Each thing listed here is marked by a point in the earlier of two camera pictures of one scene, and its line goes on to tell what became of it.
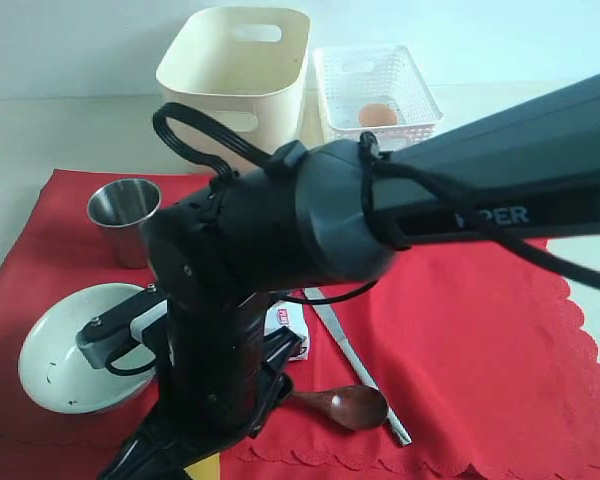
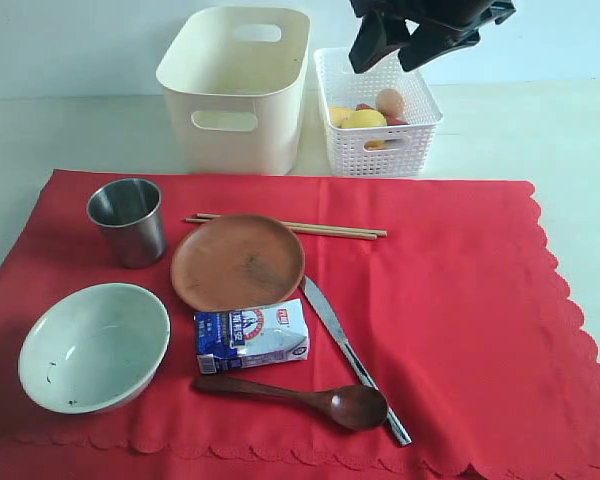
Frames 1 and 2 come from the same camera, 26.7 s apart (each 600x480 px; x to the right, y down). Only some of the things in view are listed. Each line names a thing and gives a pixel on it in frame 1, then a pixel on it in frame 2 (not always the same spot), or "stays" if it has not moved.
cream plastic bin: (245, 66) stays
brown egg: (377, 114) → (390, 102)
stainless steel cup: (121, 207) stays
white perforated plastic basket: (351, 77) stays
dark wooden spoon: (352, 407) stays
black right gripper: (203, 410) → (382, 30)
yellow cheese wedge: (208, 468) → (339, 114)
